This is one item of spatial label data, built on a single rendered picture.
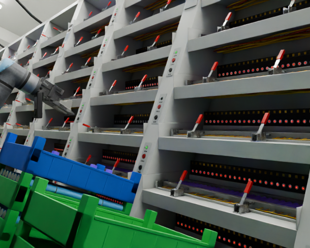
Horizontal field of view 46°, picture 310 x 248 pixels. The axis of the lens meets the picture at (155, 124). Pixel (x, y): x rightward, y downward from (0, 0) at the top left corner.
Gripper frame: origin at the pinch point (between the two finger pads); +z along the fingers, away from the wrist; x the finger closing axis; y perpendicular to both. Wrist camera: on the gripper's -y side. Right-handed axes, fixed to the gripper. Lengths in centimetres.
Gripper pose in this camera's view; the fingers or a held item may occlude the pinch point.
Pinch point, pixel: (69, 114)
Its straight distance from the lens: 174.9
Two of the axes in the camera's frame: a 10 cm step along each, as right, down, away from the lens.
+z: 7.0, 5.0, 5.1
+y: 4.0, -8.7, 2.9
